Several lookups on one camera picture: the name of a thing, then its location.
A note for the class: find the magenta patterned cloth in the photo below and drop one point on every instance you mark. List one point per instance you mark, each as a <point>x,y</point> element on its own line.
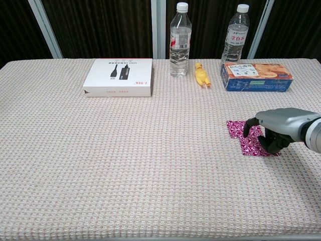
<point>250,146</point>

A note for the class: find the orange blue biscuit box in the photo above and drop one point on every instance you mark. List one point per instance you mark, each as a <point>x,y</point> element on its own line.
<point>250,85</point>

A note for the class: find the dark pleated curtain panel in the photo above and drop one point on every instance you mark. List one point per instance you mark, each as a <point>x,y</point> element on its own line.
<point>210,30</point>
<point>17,30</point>
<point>100,27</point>
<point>296,27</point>

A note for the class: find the grey metal frame post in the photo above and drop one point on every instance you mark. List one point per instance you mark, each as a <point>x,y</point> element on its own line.
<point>47,32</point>
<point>158,30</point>
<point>259,30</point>

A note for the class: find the pink patterned packet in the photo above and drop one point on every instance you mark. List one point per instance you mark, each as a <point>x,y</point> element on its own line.
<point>235,129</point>

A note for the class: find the clear water bottle red label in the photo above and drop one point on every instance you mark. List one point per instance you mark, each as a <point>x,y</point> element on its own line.
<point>179,57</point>

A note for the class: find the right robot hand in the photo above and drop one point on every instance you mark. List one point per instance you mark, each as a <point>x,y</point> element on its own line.
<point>283,120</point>

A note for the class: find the clear water bottle white label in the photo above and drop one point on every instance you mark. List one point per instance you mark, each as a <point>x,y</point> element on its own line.
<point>234,50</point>

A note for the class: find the beige waffle tablecloth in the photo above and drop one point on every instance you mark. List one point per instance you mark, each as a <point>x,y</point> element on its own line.
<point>125,163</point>

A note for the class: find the yellow rubber chicken toy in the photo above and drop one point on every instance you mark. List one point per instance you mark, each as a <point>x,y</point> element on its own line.
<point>200,75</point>

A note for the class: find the white adapter product box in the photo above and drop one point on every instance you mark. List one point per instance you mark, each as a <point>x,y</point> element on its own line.
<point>118,80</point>

